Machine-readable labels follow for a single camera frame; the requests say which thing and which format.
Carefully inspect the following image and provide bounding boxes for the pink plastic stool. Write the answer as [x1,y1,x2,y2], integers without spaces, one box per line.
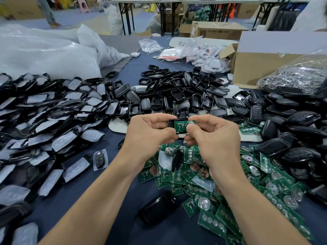
[76,0,90,13]

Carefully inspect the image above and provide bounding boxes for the person's left forearm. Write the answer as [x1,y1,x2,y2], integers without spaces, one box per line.
[38,161,141,245]

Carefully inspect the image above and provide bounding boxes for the clear plastic film piece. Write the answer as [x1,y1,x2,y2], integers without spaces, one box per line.
[158,150,173,172]

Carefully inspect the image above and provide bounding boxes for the pile of shells with pads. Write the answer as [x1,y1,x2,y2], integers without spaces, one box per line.
[0,73,135,245]

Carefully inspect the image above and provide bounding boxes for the long white table top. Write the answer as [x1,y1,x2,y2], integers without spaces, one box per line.
[111,0,310,5]

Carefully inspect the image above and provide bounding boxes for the white sack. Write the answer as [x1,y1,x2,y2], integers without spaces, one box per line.
[106,3,124,36]

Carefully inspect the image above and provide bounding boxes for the person's right forearm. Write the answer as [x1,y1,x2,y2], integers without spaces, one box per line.
[220,168,312,245]

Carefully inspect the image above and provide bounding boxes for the pile of black shell halves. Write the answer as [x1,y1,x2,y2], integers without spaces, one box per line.
[138,64,251,123]

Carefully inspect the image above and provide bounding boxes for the person's right hand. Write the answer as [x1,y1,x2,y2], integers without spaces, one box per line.
[184,115,242,179]

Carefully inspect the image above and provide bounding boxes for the clear bag with red label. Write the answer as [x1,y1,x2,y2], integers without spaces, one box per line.
[155,47,187,62]

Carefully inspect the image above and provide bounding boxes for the heap of clear parts bags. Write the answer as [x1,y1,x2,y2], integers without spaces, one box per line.
[185,40,232,74]

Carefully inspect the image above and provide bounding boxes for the clear bag of metal parts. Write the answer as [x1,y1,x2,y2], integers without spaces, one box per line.
[257,56,327,95]

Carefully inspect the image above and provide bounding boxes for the pile of assembled black fobs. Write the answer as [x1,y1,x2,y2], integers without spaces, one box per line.
[249,84,327,205]

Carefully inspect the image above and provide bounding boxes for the small green circuit board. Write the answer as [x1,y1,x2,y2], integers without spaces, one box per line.
[175,120,196,134]

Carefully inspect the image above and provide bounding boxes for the black metal table frame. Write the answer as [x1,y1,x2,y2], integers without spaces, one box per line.
[116,1,180,36]

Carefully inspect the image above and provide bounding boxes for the large white plastic bag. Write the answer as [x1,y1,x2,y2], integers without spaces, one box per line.
[0,24,131,80]

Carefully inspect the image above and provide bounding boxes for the person's left hand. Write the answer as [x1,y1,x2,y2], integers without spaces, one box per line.
[120,113,178,170]

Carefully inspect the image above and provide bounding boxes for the lone glossy black shell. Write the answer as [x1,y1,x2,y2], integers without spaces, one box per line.
[138,190,181,226]

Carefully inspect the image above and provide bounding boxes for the small crumpled clear plastic bag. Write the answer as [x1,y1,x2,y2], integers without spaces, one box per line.
[138,39,164,54]

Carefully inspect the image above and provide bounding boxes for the brown cardboard box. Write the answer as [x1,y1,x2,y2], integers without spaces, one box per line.
[190,21,249,41]

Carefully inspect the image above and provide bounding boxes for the pile of green circuit boards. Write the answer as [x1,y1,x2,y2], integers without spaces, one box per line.
[137,125,317,245]

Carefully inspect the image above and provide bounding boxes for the tan cardboard box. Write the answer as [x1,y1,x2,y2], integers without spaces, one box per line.
[2,0,44,21]

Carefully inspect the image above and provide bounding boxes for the large open cardboard box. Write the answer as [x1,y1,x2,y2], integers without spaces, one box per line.
[220,30,327,90]

